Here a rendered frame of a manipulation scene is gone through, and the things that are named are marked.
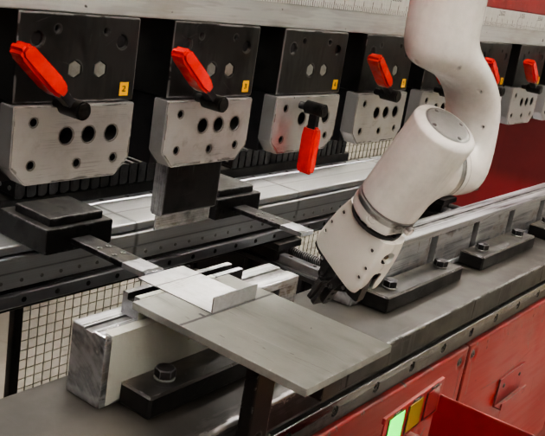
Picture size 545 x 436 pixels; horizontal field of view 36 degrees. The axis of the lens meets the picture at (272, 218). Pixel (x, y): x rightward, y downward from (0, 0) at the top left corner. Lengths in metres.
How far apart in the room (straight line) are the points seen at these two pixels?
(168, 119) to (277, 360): 0.29
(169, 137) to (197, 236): 0.56
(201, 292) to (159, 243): 0.36
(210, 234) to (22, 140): 0.75
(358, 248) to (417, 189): 0.13
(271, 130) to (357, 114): 0.21
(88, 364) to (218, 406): 0.17
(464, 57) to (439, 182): 0.15
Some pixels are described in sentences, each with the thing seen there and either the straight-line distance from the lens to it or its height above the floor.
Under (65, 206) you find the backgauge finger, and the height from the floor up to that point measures 1.03.
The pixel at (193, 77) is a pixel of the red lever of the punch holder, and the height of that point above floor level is 1.29.
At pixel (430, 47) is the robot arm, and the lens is 0.99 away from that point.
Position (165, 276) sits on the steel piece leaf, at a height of 1.00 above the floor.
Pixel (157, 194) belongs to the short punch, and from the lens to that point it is 1.03.
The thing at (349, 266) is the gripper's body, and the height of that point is 1.05.
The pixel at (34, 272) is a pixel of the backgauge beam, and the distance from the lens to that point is 1.27.
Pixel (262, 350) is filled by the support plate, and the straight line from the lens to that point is 0.96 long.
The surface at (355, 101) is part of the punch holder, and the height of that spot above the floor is 1.24.
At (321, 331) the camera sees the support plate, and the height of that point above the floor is 1.00.
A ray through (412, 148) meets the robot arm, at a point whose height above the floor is 1.23.
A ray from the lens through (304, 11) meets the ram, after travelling 1.12.
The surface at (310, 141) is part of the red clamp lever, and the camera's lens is 1.12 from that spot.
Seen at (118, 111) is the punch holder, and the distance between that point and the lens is 0.89.
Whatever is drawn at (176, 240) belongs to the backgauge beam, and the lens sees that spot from 1.46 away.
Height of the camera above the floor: 1.41
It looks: 16 degrees down
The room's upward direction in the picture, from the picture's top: 9 degrees clockwise
